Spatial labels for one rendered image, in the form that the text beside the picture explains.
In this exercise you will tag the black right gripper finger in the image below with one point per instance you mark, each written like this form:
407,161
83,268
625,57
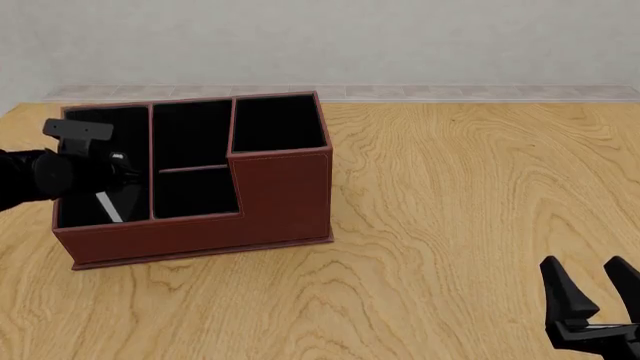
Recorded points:
627,288
565,292

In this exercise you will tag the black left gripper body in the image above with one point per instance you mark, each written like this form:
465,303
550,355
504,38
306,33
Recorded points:
120,167

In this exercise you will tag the small flat plate on stalk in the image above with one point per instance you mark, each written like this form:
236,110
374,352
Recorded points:
75,129

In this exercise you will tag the red-brown desk caddy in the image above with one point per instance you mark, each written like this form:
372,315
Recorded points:
280,195

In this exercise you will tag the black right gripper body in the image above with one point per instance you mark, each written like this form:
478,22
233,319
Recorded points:
595,335

